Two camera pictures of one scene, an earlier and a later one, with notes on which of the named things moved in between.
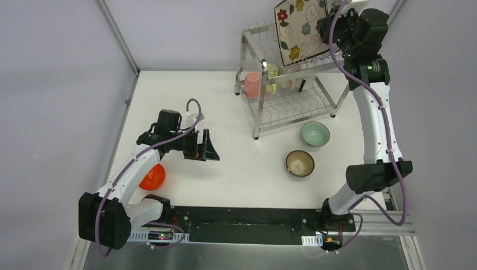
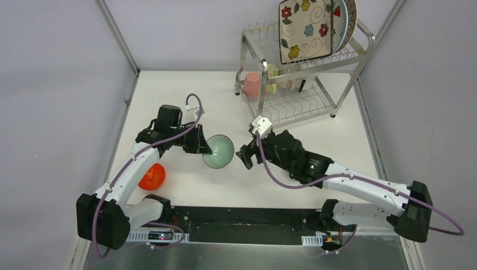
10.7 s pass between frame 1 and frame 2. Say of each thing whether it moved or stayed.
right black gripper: moved
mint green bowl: moved
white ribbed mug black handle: stayed
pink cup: stayed
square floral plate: stayed
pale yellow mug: stayed
